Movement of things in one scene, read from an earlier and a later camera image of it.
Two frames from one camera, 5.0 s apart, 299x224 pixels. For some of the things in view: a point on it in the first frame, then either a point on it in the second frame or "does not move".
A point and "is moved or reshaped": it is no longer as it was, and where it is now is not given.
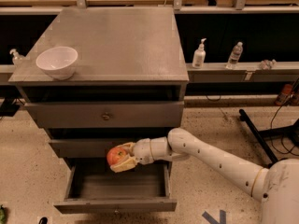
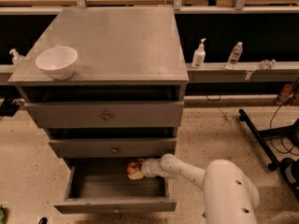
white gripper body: (142, 152) → (148, 168)
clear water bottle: (234, 55) does not move
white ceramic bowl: (58, 62) does not move
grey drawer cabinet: (128, 84) does not move
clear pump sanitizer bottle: (19, 61) does not move
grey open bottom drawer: (93, 187) does not move
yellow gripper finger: (130, 146) → (142, 161)
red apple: (115, 155) is moved or reshaped
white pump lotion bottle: (199, 55) does not move
